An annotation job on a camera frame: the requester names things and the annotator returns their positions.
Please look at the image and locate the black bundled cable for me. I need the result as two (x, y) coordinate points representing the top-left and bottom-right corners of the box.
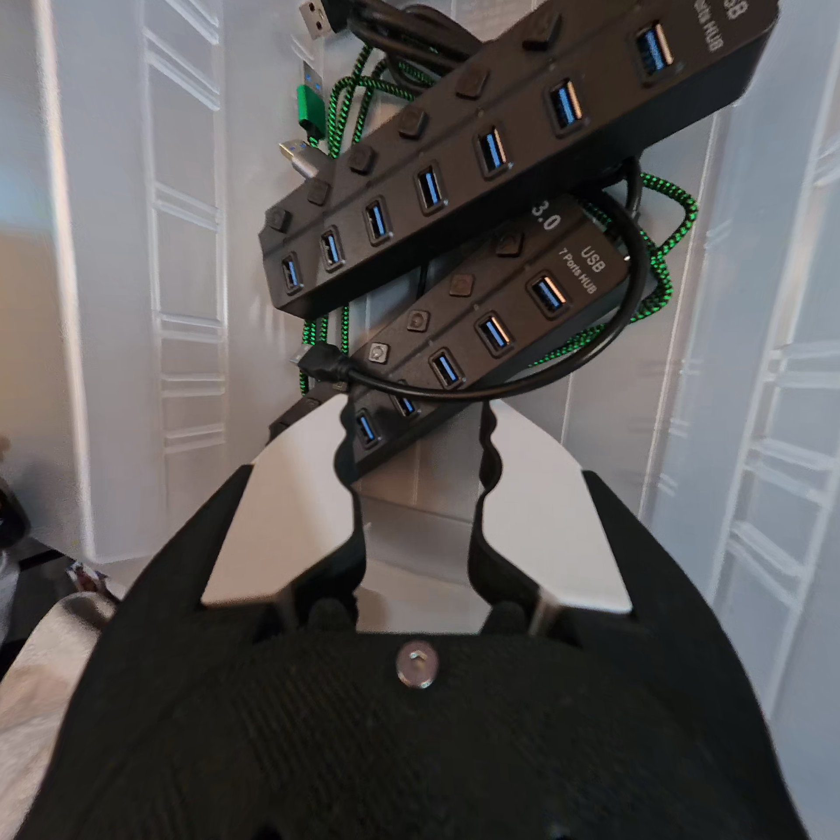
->
(298, 0), (500, 73)

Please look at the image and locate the clear plastic storage bin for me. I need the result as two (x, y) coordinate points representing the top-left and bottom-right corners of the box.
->
(26, 0), (840, 840)

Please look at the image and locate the green braided usb cable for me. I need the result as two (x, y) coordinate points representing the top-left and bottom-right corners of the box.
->
(289, 42), (700, 401)

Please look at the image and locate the short black usb hub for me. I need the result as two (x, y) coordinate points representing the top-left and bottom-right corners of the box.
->
(344, 197), (641, 487)

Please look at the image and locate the person's left forearm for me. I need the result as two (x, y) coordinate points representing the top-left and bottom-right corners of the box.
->
(0, 591), (122, 742)

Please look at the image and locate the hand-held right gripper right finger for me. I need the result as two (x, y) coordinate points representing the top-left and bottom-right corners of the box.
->
(466, 400), (636, 637)

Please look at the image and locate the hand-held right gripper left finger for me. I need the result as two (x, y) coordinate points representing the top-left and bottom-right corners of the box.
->
(199, 394), (368, 608)

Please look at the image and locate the long black usb hub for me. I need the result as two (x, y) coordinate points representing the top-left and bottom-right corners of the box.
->
(258, 0), (782, 317)

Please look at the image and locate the thin black hub cable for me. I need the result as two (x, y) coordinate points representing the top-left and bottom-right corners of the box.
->
(297, 157), (651, 403)

